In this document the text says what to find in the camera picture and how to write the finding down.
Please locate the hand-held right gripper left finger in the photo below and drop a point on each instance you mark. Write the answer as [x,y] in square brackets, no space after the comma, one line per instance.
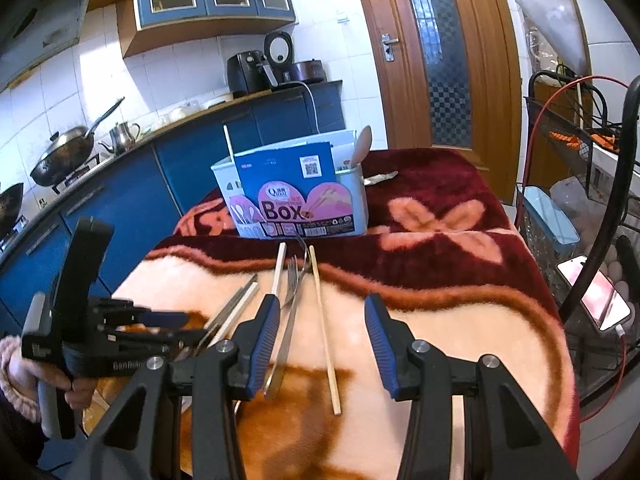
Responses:
[265,345]

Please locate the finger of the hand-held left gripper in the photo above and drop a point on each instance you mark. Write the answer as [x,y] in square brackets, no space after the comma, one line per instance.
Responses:
[165,319]
[150,341]

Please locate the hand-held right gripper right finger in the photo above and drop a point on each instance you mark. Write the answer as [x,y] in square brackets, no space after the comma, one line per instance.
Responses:
[382,347]

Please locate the white chopstick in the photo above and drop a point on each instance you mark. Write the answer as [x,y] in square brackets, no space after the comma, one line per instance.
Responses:
[278,270]
[228,145]

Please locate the light blue utensil holder box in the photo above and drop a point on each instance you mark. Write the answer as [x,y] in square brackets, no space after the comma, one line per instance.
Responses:
[280,180]

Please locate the person's left hand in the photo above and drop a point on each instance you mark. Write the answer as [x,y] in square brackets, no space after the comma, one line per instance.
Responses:
[77,394]

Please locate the long metal fork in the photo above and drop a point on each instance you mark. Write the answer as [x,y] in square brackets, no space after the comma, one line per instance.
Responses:
[287,340]

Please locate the wooden chopstick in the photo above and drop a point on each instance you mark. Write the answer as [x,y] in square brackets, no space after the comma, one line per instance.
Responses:
[325,340]

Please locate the short metal fork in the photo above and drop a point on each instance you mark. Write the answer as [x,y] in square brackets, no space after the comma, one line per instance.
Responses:
[291,285]

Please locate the red floral blanket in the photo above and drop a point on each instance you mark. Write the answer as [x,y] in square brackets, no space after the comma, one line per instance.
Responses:
[450,285]

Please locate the dark wok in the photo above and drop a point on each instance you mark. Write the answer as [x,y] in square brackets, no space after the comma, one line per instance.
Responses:
[10,207]

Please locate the gas stove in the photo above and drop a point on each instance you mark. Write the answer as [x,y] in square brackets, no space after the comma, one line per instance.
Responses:
[77,175]

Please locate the large steel wok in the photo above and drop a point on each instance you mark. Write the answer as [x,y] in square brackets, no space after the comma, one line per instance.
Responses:
[62,152]

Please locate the steel kettle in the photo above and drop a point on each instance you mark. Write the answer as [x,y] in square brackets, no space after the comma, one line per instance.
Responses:
[120,137]

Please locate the blue base cabinets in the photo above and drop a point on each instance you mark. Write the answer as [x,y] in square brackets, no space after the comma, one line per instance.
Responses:
[190,160]

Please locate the metal spoon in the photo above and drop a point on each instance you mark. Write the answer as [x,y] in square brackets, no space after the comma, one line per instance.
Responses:
[380,178]

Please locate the beige spoon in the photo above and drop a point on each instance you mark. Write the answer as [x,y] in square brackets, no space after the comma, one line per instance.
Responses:
[361,146]

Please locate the light blue lidded container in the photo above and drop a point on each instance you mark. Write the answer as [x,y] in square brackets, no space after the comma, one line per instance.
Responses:
[550,220]

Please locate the smartphone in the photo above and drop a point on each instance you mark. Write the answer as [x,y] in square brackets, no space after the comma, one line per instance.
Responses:
[595,295]

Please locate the wooden door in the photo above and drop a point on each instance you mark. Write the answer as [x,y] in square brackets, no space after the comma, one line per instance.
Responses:
[380,110]

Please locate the pile of eggs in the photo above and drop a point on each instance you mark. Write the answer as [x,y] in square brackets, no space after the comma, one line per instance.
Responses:
[620,280]

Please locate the black air fryer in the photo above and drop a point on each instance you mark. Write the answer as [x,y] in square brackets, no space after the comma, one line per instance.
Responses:
[245,72]

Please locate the grey range hood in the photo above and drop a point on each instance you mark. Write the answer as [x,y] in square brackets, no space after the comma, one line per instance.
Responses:
[45,25]

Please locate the dark rice cooker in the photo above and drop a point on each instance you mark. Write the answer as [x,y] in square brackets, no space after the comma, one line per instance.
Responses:
[305,71]

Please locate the carrots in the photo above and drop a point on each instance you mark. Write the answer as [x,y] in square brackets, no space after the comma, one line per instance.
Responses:
[570,140]

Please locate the white plastic bag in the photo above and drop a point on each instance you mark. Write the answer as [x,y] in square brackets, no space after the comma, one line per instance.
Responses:
[555,10]

